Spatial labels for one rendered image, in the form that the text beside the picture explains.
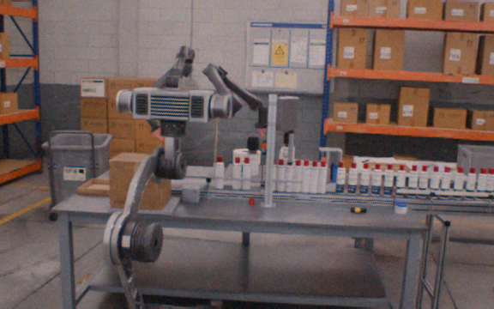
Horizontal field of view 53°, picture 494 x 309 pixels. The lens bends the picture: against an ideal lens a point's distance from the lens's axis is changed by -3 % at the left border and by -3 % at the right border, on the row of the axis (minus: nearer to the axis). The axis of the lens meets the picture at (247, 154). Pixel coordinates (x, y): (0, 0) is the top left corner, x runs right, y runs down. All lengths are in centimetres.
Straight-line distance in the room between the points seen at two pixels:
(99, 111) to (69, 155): 154
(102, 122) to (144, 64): 169
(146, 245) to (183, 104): 74
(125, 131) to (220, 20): 229
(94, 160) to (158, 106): 270
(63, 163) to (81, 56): 347
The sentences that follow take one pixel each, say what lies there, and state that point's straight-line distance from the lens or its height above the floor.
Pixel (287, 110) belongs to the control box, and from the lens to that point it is 300.
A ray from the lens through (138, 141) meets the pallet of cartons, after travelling 658.
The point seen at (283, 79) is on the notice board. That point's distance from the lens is 741.
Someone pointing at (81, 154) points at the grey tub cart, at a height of 72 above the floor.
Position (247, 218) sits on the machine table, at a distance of 282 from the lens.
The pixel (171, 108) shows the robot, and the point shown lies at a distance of 258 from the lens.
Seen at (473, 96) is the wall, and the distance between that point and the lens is 773.
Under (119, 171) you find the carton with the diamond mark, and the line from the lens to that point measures 288.
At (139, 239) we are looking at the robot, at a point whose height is 92.
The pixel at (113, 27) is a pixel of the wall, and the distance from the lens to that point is 827.
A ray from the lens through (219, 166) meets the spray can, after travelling 318.
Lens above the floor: 170
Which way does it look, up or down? 11 degrees down
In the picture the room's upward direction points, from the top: 2 degrees clockwise
